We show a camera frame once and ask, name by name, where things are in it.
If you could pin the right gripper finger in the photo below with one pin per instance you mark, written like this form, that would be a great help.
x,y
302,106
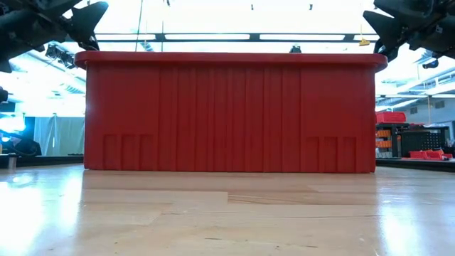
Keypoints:
x,y
387,53
385,28

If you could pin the red storage bin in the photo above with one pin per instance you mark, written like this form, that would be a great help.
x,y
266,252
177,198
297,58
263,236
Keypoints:
x,y
391,117

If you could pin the black shelf rack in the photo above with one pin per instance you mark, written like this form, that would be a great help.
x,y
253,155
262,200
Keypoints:
x,y
419,140

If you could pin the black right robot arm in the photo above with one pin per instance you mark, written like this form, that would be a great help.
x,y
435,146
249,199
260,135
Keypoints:
x,y
431,64

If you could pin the yellow hanging tag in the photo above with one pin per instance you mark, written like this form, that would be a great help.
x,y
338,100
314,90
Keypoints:
x,y
364,42

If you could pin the red parts pile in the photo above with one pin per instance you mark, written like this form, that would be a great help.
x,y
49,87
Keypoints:
x,y
426,154

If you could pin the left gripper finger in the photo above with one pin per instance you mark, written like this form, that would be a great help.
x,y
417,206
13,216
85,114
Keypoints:
x,y
89,43
87,19

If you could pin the white curtain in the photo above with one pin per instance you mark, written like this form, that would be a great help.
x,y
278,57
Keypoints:
x,y
58,135

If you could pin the red plastic bin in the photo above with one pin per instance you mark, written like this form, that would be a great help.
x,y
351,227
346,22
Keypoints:
x,y
227,113

